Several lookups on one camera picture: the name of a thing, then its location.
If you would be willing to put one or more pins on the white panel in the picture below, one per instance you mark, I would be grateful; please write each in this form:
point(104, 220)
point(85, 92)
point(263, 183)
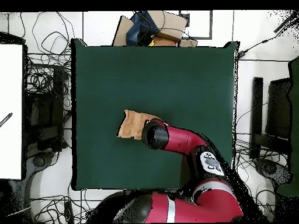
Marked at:
point(10, 105)

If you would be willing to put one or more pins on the dark green table cloth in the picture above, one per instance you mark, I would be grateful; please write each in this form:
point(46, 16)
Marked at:
point(116, 81)

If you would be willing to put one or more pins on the black equipment stand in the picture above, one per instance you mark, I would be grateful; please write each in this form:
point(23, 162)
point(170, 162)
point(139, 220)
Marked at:
point(44, 112)

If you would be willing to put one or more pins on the brown cardboard box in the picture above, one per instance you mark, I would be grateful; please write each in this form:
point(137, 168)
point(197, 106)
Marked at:
point(170, 23)

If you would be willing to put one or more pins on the blue garment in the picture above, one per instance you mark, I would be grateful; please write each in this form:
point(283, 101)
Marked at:
point(137, 30)

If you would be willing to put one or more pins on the black upright bar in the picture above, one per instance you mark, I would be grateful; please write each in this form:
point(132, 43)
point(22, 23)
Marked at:
point(257, 105)

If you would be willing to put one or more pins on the black pedestal leg with foot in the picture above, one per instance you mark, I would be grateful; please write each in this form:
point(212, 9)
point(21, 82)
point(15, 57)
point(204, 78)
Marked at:
point(271, 169)
point(38, 161)

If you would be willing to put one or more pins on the striped black rod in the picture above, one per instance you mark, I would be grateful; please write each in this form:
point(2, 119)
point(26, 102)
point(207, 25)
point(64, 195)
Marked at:
point(6, 119)

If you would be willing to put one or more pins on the orange terry towel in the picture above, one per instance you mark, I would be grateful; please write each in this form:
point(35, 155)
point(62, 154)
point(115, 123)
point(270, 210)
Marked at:
point(130, 126)

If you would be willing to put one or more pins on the flat brown cardboard sheet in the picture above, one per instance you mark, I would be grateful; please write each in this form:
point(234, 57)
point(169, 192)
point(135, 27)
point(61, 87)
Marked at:
point(122, 30)

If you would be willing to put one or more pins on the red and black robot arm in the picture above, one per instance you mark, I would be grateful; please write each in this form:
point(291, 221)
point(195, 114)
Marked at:
point(182, 140)

